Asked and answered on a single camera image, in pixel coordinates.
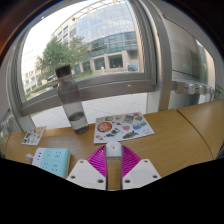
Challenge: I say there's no green tree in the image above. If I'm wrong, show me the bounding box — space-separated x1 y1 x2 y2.
36 35 89 81

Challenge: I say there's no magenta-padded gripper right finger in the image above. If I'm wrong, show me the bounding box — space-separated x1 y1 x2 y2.
121 145 163 191

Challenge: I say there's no white and teal power strip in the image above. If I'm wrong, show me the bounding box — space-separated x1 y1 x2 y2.
31 147 72 179

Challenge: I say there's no grey window frame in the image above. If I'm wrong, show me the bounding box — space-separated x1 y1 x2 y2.
6 0 174 131

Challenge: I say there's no white ribbed wall rail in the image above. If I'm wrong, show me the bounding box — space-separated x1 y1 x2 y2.
173 81 217 96

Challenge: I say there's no dark window handle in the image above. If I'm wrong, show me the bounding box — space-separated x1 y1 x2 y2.
46 79 60 90

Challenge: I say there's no glass-fronted building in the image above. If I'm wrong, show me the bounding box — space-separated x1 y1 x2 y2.
51 0 139 74

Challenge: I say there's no sticker sheet with red disc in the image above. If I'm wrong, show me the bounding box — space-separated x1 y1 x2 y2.
93 111 155 144

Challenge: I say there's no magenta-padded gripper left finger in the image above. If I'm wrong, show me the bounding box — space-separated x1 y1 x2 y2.
65 144 108 191

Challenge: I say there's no clear bottle with black cap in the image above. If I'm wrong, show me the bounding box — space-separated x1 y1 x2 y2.
54 64 90 135

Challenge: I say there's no sticker sheet with food stickers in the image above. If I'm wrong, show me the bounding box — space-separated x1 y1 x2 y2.
21 125 48 146

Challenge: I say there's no small white charger block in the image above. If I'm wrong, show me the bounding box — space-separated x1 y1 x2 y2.
105 140 124 163

